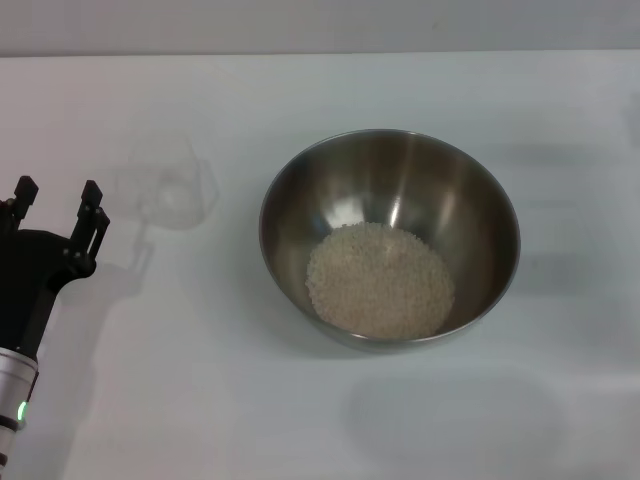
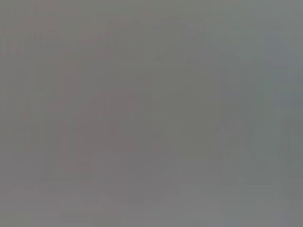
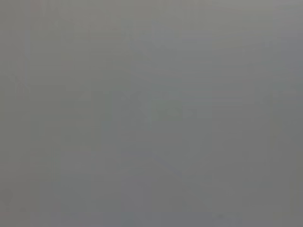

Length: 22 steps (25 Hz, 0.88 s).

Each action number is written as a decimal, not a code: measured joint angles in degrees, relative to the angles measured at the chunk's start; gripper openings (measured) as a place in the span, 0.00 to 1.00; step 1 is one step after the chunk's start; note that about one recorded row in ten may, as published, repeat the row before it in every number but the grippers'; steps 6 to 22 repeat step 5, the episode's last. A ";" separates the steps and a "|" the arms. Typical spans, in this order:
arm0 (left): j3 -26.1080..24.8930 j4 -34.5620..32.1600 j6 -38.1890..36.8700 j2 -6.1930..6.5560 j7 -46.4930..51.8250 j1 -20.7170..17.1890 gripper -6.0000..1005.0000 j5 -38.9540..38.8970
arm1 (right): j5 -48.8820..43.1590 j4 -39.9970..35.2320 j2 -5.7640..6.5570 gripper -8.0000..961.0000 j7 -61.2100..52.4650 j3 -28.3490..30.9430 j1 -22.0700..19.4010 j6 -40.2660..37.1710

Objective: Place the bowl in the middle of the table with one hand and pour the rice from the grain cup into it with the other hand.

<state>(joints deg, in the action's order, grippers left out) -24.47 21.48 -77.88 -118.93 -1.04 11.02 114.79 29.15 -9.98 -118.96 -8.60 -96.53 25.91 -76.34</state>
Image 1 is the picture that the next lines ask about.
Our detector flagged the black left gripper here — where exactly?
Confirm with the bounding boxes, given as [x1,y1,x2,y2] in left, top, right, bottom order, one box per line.
[0,174,112,357]

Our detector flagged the clear plastic measuring cup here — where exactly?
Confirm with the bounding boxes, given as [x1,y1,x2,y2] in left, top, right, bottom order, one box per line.
[133,130,222,232]

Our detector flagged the white rice grains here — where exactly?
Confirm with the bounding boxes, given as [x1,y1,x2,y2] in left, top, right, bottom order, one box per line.
[305,223,457,340]

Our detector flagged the stainless steel bowl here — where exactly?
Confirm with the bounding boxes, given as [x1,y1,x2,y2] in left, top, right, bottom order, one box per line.
[258,128,523,355]

